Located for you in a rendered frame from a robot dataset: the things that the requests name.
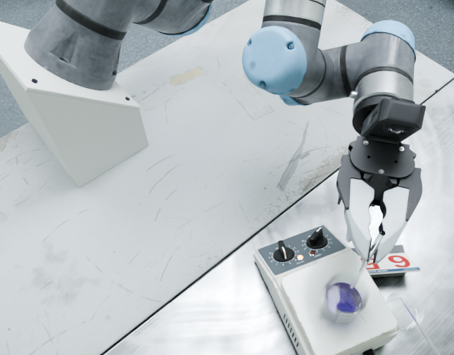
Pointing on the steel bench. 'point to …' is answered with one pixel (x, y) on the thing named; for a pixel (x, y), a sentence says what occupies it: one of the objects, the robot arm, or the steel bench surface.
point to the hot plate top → (383, 315)
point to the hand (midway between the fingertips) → (373, 246)
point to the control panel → (300, 248)
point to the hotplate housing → (274, 282)
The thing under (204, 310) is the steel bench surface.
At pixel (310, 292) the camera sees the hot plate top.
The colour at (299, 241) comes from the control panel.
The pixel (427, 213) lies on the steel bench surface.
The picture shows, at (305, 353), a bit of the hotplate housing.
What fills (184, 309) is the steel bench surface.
